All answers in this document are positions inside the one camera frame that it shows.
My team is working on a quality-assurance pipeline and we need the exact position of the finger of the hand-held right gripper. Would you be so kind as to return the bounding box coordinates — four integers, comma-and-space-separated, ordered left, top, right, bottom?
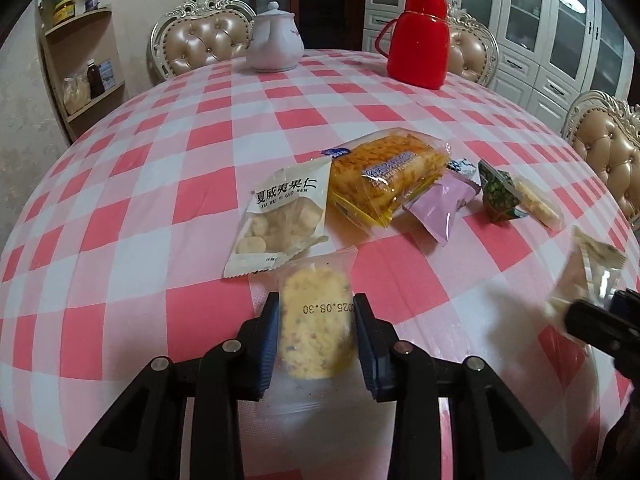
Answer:
611, 289, 640, 324
565, 299, 640, 357

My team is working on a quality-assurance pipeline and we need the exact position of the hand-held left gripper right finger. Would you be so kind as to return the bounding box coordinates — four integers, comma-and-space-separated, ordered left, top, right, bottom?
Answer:
352, 292, 573, 480

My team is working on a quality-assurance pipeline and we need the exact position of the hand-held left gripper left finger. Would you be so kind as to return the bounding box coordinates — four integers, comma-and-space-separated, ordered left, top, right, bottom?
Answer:
55, 291, 281, 480

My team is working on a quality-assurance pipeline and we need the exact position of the clear yellow cookie packet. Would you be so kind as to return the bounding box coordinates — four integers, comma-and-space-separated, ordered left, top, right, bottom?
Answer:
260, 246, 363, 461

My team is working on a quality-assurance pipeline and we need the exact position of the clear pale crinkled packet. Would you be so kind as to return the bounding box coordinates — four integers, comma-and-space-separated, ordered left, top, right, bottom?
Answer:
545, 225, 628, 336

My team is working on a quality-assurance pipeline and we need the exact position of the blue white patterned candy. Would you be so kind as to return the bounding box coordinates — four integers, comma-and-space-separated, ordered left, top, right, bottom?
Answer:
445, 157, 476, 181

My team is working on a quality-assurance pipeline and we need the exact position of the white nut packet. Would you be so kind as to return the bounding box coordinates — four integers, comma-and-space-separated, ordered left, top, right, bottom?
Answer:
222, 156, 333, 278

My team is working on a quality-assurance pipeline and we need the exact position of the clear cracker packet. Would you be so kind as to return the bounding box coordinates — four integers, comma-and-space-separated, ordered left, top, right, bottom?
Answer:
512, 175, 566, 231

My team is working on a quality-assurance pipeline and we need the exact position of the pink snack packet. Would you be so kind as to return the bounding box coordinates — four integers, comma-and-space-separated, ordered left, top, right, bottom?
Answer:
402, 170, 482, 247

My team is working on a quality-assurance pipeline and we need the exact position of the beige tufted ornate chair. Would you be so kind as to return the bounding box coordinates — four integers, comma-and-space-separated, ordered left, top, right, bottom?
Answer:
146, 0, 258, 86
561, 90, 640, 221
445, 2, 501, 87

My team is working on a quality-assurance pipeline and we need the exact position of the meat floss bread packet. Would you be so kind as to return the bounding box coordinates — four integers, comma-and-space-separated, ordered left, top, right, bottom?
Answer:
322, 127, 451, 231

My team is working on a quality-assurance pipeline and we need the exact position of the green snack packet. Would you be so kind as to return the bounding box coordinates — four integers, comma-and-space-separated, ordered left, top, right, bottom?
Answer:
477, 159, 528, 222

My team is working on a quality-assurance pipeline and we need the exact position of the white ceramic teapot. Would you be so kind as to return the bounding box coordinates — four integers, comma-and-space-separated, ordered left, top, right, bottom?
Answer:
245, 1, 306, 73

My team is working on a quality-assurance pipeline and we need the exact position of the red thermos jug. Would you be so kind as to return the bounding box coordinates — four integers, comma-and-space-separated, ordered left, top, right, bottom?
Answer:
376, 0, 451, 91

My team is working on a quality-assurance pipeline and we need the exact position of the white glass-door cabinet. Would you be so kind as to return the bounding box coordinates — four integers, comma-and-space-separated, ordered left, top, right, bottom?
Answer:
362, 0, 636, 126

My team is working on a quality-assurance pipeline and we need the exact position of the clear bag of grain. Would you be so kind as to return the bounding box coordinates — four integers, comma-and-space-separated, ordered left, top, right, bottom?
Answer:
62, 74, 92, 115

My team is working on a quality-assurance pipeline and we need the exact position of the brown bottle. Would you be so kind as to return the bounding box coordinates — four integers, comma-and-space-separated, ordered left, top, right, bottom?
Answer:
86, 60, 106, 100

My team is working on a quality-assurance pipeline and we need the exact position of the wooden corner shelf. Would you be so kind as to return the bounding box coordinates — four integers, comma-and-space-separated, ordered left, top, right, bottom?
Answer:
37, 7, 127, 143

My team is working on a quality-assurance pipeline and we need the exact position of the yellow jar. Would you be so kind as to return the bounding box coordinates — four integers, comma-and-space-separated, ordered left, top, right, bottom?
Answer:
51, 0, 76, 26

